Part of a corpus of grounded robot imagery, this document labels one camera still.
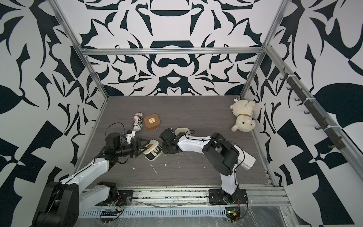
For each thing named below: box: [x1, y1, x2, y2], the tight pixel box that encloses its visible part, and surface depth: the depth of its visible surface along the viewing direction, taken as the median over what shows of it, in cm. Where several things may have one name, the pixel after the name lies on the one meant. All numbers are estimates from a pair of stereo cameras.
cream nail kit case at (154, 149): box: [142, 139, 163, 162], surface depth 88 cm
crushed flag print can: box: [133, 112, 144, 132], surface depth 104 cm
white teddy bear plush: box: [229, 98, 256, 132], surface depth 102 cm
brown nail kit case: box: [143, 113, 161, 131], surface depth 104 cm
